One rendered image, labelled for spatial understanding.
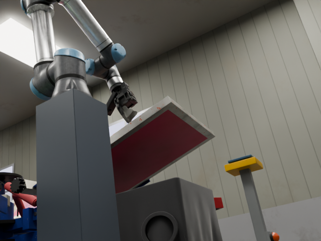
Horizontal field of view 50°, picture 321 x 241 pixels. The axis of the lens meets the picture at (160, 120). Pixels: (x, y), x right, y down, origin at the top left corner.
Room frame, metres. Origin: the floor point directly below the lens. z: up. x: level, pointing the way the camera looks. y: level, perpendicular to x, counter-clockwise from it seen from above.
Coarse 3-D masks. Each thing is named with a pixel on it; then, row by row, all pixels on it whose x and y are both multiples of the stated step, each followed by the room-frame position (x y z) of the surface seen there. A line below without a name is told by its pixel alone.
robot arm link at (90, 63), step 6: (90, 60) 1.33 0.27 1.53; (96, 60) 1.33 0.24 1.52; (90, 66) 1.34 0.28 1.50; (96, 66) 1.35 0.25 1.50; (102, 66) 1.34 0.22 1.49; (90, 72) 1.36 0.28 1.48; (96, 72) 1.37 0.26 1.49; (102, 72) 1.38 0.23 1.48; (108, 72) 1.42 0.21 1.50; (102, 78) 1.44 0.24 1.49
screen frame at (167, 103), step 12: (168, 96) 1.34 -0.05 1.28; (156, 108) 1.37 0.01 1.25; (168, 108) 1.38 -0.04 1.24; (180, 108) 1.43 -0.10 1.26; (132, 120) 1.42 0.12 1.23; (144, 120) 1.40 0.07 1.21; (192, 120) 1.58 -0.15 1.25; (120, 132) 1.45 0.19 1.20; (132, 132) 1.45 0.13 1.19; (204, 132) 1.76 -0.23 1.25; (180, 156) 1.93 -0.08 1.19; (144, 180) 2.04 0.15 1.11
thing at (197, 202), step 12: (180, 180) 1.44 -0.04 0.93; (180, 192) 1.44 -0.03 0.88; (192, 192) 1.55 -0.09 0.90; (204, 192) 1.70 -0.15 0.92; (180, 204) 1.43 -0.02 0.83; (192, 204) 1.53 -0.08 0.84; (204, 204) 1.67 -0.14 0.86; (180, 216) 1.44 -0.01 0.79; (192, 216) 1.51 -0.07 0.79; (204, 216) 1.64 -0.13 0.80; (216, 216) 1.81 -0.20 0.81; (192, 228) 1.49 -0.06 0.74; (204, 228) 1.62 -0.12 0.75; (216, 228) 1.78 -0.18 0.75; (192, 240) 1.48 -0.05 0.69; (204, 240) 1.61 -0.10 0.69; (216, 240) 1.77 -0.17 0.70
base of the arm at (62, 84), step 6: (60, 78) 1.07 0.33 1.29; (66, 78) 1.06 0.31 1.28; (72, 78) 1.07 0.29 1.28; (78, 78) 1.08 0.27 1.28; (84, 78) 1.11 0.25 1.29; (60, 84) 1.06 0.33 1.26; (66, 84) 1.06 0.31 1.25; (72, 84) 1.07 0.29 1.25; (78, 84) 1.07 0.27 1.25; (84, 84) 1.10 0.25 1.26; (54, 90) 1.07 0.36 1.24; (60, 90) 1.05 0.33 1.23; (66, 90) 1.05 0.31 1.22; (78, 90) 1.06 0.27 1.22; (84, 90) 1.08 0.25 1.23; (54, 96) 1.06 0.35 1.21; (90, 96) 1.11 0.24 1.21
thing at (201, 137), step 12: (180, 132) 1.65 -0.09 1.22; (192, 132) 1.70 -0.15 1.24; (168, 144) 1.72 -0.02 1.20; (180, 144) 1.78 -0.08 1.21; (192, 144) 1.84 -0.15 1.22; (144, 156) 1.74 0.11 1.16; (156, 156) 1.80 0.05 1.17; (168, 156) 1.86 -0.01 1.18; (132, 168) 1.81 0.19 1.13; (144, 168) 1.88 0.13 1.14; (156, 168) 1.95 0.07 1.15; (120, 180) 1.90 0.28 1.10; (132, 180) 1.97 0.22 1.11; (120, 192) 2.06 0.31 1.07
